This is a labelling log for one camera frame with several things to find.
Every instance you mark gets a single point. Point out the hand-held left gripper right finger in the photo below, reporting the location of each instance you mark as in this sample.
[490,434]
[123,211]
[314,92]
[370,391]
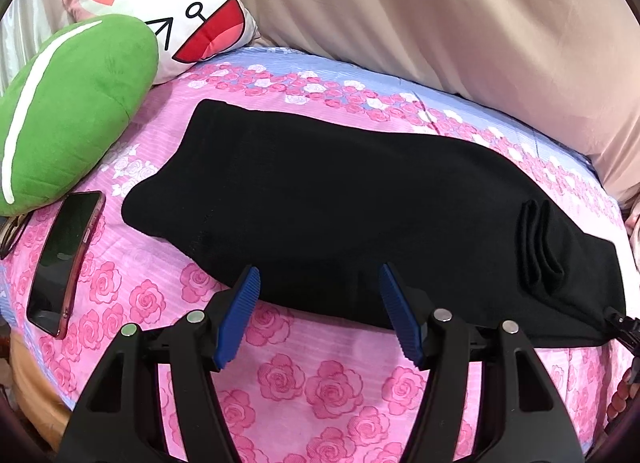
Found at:
[398,313]

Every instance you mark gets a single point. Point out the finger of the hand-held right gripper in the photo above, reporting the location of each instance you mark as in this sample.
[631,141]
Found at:
[624,325]

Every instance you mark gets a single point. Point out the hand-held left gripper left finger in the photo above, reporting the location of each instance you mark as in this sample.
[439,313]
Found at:
[240,313]

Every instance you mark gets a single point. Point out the black pants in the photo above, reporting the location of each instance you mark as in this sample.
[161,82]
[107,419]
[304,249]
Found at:
[345,223]

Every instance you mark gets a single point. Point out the pink floral bed sheet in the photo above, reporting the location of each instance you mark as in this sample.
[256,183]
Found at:
[280,393]

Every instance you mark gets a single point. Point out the red smartphone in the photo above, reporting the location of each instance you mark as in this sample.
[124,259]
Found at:
[62,263]

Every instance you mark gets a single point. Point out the dark sunglasses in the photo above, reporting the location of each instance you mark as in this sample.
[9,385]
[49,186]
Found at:
[9,235]

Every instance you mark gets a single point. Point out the green plush pillow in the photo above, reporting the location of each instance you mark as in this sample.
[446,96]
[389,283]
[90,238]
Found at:
[65,108]

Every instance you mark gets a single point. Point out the beige blanket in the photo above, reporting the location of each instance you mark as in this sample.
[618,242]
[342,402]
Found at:
[450,13]

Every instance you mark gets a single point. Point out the white cartoon face pillow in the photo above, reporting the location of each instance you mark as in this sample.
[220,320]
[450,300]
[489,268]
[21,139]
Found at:
[195,8]

